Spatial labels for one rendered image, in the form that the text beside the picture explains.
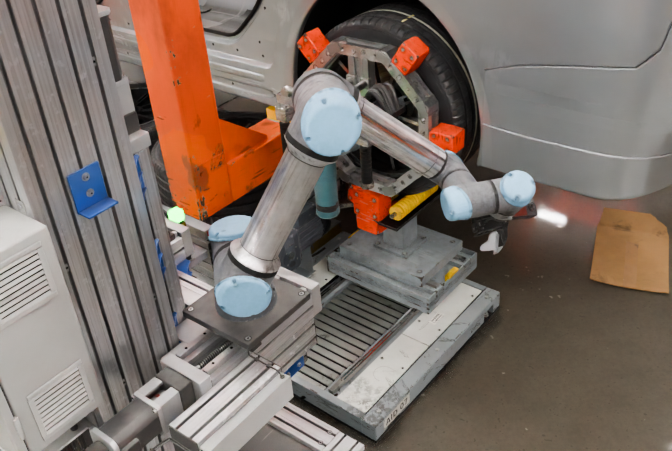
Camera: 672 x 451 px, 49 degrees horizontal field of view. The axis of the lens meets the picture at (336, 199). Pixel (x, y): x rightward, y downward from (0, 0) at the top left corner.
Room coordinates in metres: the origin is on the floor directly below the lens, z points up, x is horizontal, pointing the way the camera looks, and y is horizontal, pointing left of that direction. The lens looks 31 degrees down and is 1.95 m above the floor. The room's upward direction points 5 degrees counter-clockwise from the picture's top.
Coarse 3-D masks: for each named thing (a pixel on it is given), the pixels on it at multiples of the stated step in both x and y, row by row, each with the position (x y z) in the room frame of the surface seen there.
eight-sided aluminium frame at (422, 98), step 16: (336, 48) 2.36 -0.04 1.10; (352, 48) 2.32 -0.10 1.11; (368, 48) 2.27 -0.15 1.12; (384, 48) 2.26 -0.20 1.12; (320, 64) 2.41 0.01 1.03; (384, 64) 2.23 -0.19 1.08; (400, 80) 2.19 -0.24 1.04; (416, 80) 2.20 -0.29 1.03; (416, 96) 2.15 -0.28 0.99; (432, 96) 2.17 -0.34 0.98; (432, 112) 2.14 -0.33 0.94; (432, 128) 2.16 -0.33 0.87; (352, 176) 2.34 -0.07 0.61; (384, 176) 2.31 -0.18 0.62; (416, 176) 2.15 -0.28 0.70; (384, 192) 2.24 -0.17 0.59
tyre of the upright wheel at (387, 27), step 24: (360, 24) 2.40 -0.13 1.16; (384, 24) 2.34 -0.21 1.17; (408, 24) 2.34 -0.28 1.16; (432, 24) 2.38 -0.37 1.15; (432, 48) 2.26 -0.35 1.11; (456, 48) 2.32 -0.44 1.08; (432, 72) 2.21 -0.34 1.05; (456, 72) 2.23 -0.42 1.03; (456, 96) 2.18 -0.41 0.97; (456, 120) 2.15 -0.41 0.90; (408, 192) 2.28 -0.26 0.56
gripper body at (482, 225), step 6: (486, 216) 1.42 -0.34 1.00; (474, 222) 1.50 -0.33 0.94; (480, 222) 1.47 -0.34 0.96; (486, 222) 1.46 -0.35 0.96; (492, 222) 1.46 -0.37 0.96; (498, 222) 1.46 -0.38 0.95; (504, 222) 1.46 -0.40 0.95; (474, 228) 1.48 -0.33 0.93; (480, 228) 1.46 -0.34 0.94; (486, 228) 1.45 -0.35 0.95; (492, 228) 1.45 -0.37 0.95; (498, 228) 1.47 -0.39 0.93; (480, 234) 1.48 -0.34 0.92
